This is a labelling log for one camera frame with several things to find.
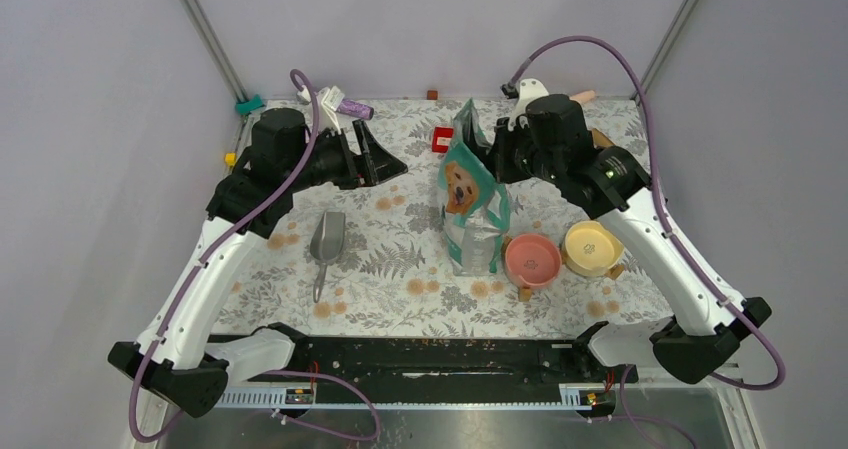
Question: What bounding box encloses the red square toy block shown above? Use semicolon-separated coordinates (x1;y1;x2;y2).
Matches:
431;126;454;154

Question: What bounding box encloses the purple glitter microphone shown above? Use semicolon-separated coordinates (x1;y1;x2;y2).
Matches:
335;98;374;120

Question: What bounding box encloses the brown wooden rolling pin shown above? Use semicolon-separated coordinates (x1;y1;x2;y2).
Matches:
591;128;615;149

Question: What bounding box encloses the grey plastic scoop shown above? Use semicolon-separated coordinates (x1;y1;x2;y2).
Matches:
309;211;346;303

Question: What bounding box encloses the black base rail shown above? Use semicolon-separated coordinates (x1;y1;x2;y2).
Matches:
247;336;639;408

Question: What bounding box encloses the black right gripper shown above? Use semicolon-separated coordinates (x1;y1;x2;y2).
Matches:
483;115;564;185

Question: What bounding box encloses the green dog food bag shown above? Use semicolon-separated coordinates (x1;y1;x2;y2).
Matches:
437;100;511;276

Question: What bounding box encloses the pink toy stick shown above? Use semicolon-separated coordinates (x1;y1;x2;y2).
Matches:
569;90;597;105

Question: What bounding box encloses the floral table mat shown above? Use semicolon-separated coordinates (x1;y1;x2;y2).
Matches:
214;99;670;339

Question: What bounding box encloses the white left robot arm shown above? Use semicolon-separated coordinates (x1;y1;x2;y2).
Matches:
108;108;408;418

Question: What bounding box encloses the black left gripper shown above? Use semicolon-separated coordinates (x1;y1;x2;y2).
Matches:
285;118;408;192

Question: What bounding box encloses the yellow pet bowl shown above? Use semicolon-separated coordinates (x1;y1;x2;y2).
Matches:
561;221;624;277

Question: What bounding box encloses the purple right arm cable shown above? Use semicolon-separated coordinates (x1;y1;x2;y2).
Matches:
506;35;788;447

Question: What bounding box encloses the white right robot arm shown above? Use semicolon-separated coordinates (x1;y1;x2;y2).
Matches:
484;94;772;384

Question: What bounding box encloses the teal clip in corner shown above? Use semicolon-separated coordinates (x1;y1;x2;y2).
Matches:
235;94;264;116

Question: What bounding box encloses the pink pet bowl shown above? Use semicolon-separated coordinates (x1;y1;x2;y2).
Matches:
503;233;563;289

